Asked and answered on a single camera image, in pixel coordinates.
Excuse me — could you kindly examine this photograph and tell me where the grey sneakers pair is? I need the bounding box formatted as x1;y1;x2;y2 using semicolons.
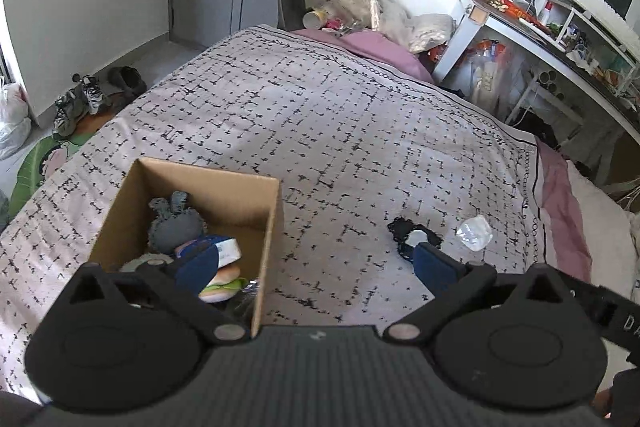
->
51;74;107;138

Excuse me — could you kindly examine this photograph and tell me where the pile of plastic bags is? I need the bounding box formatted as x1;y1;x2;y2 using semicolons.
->
335;0;457;54

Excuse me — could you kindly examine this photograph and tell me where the white duvet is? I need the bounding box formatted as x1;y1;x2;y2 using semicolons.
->
565;159;640;310

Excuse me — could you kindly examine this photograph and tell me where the white black-patterned blanket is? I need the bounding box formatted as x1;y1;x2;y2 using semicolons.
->
0;24;543;404

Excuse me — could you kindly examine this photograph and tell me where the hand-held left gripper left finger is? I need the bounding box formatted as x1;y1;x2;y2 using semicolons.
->
65;247;251;349

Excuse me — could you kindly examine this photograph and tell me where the black lace coaster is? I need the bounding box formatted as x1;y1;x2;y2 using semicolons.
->
387;217;443;264

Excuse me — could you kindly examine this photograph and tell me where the white plastic bag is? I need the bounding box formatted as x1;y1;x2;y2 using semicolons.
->
0;78;32;160

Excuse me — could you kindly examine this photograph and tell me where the blue and white packet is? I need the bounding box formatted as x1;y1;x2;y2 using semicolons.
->
172;234;242;268

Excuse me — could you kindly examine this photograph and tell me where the green floor mat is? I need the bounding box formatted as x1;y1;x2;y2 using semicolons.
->
9;133;87;219

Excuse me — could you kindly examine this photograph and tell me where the brown cardboard box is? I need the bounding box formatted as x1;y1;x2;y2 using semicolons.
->
87;158;285;339

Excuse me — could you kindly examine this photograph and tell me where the pink pillow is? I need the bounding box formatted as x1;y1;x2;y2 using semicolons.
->
292;28;436;84

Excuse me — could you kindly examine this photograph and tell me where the clear plastic wrapper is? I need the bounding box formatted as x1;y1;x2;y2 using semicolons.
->
457;215;493;252

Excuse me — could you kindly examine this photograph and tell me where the dark shoes pair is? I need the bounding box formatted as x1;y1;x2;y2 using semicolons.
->
106;66;149;102

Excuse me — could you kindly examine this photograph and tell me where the burger plush toy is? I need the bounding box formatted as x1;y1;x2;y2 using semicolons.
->
199;263;243;303

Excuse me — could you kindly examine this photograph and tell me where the pink bedsheet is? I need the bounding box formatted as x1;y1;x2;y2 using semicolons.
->
534;137;594;284

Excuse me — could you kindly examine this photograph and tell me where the white desk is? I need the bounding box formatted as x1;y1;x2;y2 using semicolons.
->
432;0;640;188

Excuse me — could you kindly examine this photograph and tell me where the white desk shelf riser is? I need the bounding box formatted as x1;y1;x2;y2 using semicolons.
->
541;0;640;94

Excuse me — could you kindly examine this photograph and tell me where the white metal rack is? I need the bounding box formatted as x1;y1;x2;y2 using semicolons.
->
505;62;586;132

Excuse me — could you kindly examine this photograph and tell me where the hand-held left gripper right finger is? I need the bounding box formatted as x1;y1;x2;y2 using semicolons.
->
382;242;573;344

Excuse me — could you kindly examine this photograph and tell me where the white keyboard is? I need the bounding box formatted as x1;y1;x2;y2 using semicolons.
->
566;0;635;44

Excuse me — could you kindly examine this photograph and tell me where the small grey-blue plush toy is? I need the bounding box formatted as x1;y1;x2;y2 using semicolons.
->
147;191;207;255

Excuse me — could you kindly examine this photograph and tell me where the black plastic bag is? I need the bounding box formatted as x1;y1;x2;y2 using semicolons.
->
220;279;263;334

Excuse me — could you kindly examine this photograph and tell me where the grey cloth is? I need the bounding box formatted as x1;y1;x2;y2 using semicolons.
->
0;391;43;427

